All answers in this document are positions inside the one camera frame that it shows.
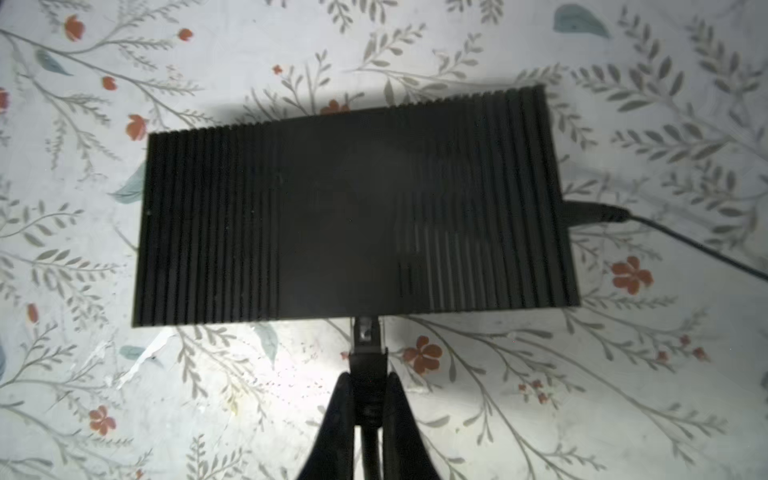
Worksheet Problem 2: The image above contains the black ribbed network switch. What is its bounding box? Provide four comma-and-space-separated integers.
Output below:
132, 85, 580, 327

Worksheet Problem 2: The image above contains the black ethernet cable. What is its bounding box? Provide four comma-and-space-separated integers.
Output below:
349, 314, 388, 480

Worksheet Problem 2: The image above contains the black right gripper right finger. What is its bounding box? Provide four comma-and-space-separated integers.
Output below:
382, 372, 441, 480

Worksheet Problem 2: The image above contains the small black power adapter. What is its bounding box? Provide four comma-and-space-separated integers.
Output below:
563, 201, 767, 282

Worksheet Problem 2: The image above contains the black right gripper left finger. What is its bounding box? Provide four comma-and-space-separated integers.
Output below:
297, 373, 355, 480

